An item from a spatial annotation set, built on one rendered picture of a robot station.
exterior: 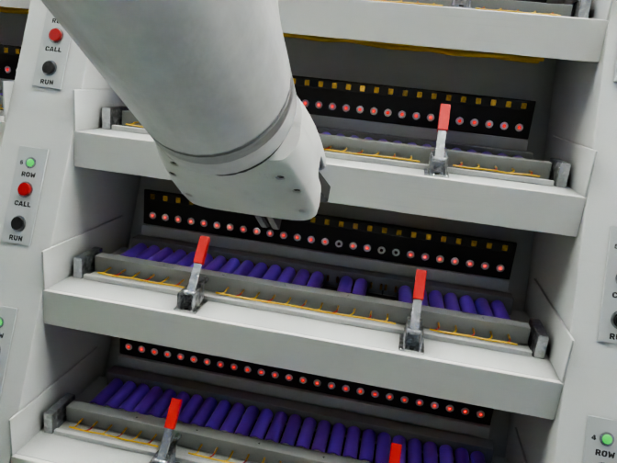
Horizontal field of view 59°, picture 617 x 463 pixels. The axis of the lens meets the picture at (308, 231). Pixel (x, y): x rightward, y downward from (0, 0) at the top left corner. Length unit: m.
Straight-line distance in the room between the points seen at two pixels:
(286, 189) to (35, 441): 0.55
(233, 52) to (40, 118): 0.57
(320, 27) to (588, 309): 0.44
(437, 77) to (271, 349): 0.48
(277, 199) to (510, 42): 0.42
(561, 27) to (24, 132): 0.65
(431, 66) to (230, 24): 0.69
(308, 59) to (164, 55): 0.69
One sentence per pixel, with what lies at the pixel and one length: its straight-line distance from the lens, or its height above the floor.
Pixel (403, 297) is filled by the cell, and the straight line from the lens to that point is 0.72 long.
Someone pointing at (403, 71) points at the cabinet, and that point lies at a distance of 0.88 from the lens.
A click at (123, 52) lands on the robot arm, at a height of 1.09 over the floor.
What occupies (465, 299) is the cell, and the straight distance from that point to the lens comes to 0.76.
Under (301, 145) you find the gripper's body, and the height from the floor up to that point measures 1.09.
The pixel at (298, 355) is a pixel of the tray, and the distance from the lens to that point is 0.64.
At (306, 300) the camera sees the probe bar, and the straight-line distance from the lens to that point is 0.69.
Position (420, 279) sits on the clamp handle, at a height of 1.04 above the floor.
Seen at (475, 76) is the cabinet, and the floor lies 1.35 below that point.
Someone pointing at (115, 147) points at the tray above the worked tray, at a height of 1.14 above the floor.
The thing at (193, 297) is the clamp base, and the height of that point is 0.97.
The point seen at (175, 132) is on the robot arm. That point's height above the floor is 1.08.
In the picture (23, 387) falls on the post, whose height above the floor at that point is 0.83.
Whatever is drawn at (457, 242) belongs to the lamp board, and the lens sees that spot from 0.78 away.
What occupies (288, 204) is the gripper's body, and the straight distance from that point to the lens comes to 0.37.
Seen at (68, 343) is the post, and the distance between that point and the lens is 0.82.
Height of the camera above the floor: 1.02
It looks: 4 degrees up
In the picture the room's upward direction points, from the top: 9 degrees clockwise
